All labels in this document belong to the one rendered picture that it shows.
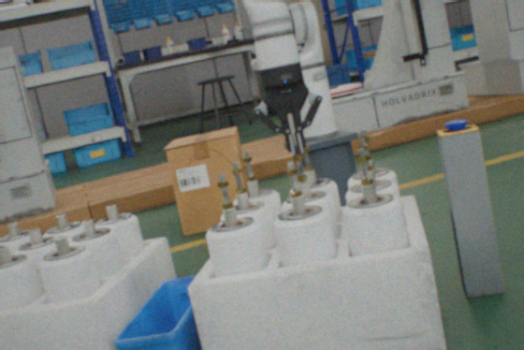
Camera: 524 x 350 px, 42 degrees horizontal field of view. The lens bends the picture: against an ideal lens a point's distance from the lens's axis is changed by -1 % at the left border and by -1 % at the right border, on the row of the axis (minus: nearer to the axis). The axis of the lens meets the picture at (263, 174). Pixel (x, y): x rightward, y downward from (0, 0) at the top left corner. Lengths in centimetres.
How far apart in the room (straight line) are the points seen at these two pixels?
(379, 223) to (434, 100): 244
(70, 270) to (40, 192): 184
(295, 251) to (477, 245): 38
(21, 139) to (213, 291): 208
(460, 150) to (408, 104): 216
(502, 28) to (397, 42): 59
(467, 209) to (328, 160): 45
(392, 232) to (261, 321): 25
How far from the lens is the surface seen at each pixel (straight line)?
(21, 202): 307
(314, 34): 165
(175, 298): 143
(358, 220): 110
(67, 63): 569
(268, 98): 122
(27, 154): 311
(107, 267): 135
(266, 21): 120
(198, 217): 231
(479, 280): 135
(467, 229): 132
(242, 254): 113
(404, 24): 363
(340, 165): 165
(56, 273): 124
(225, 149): 227
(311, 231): 110
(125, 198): 300
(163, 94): 948
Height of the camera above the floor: 50
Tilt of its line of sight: 9 degrees down
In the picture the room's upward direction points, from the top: 12 degrees counter-clockwise
